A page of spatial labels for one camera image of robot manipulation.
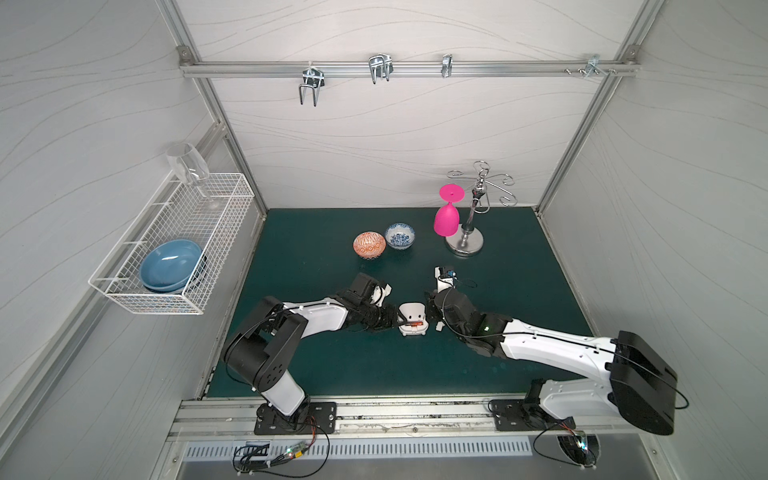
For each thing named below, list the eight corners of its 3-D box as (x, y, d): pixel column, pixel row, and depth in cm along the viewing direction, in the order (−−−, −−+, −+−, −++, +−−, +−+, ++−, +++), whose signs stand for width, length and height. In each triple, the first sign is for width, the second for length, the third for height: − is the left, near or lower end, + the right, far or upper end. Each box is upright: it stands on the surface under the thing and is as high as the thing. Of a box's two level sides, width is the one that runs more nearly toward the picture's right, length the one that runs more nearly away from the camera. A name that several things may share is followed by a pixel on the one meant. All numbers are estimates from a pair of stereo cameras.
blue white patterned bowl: (398, 255, 109) (399, 246, 105) (382, 239, 115) (382, 230, 110) (418, 243, 113) (419, 234, 109) (401, 228, 118) (402, 219, 114)
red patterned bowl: (352, 265, 107) (351, 255, 102) (355, 240, 114) (353, 231, 110) (386, 265, 107) (385, 256, 102) (386, 240, 114) (386, 231, 110)
